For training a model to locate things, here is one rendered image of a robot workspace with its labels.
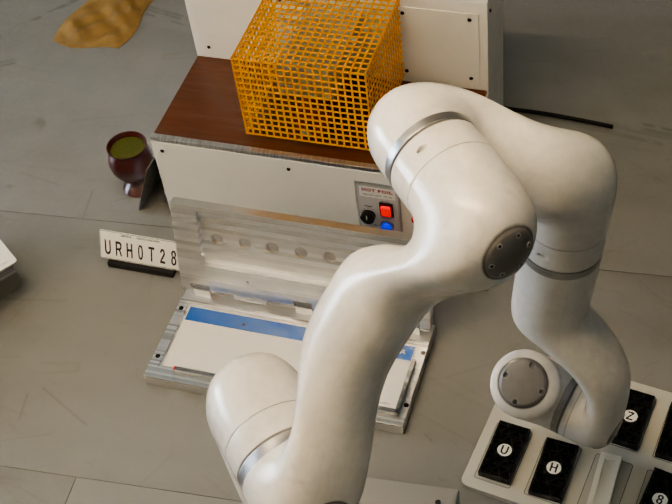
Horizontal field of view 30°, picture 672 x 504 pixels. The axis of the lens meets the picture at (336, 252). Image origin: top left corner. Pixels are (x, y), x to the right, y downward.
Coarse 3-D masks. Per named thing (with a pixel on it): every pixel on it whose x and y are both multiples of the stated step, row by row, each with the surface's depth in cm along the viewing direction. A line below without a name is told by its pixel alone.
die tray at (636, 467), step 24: (552, 432) 191; (648, 432) 190; (480, 456) 190; (528, 456) 189; (576, 456) 188; (624, 456) 187; (648, 456) 187; (480, 480) 187; (528, 480) 186; (576, 480) 185; (624, 480) 185; (648, 480) 184
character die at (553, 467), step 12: (552, 444) 189; (564, 444) 189; (540, 456) 187; (552, 456) 188; (564, 456) 188; (540, 468) 186; (552, 468) 186; (564, 468) 186; (540, 480) 185; (552, 480) 185; (564, 480) 185; (528, 492) 184; (540, 492) 183; (552, 492) 183; (564, 492) 184
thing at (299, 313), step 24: (192, 288) 215; (240, 312) 212; (264, 312) 212; (288, 312) 211; (312, 312) 210; (168, 336) 210; (432, 336) 206; (168, 384) 205; (192, 384) 203; (408, 408) 196
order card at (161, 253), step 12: (108, 240) 223; (120, 240) 223; (132, 240) 222; (144, 240) 221; (156, 240) 220; (168, 240) 220; (108, 252) 224; (120, 252) 224; (132, 252) 223; (144, 252) 222; (156, 252) 221; (168, 252) 220; (144, 264) 223; (156, 264) 222; (168, 264) 221
